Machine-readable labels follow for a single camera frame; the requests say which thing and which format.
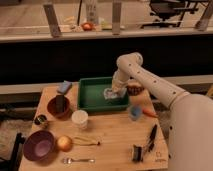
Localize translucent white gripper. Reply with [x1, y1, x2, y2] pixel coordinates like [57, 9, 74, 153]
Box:
[112, 70, 128, 97]

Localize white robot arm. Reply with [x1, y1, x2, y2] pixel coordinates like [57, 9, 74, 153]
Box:
[112, 52, 213, 171]

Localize green plastic tray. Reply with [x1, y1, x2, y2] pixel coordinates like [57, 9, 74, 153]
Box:
[77, 77, 129, 112]

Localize small blue cup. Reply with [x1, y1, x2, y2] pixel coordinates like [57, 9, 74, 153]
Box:
[129, 106, 142, 121]

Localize orange carrot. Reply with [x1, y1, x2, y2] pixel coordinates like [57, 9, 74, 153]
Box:
[142, 107, 158, 118]

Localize white paper cup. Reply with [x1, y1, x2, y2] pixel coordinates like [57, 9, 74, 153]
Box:
[71, 110, 88, 129]

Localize blue sponge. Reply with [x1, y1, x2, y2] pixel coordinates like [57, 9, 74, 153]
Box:
[57, 81, 72, 94]

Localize dark block in bowl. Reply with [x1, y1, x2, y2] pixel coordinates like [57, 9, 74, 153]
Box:
[56, 95, 65, 113]

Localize red apple in background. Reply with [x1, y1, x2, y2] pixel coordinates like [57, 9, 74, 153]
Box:
[81, 22, 94, 31]

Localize yellow tongs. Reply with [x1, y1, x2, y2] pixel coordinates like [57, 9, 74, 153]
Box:
[73, 136, 100, 146]

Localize brown bowl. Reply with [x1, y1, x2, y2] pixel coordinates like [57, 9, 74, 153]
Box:
[47, 95, 70, 119]

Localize yellow onion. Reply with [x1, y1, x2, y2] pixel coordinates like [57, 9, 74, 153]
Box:
[56, 136, 72, 152]

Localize small dark tin can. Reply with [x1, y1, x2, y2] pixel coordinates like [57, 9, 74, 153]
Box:
[34, 115, 48, 129]

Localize black office chair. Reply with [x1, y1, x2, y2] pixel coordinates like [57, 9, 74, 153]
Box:
[141, 0, 198, 28]

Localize silver fork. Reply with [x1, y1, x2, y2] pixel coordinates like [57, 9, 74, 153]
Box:
[62, 158, 95, 164]

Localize purple bowl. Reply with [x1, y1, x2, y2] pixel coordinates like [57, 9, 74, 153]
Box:
[23, 130, 55, 161]

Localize black chair at left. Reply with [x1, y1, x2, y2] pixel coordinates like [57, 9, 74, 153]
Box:
[0, 133, 25, 171]

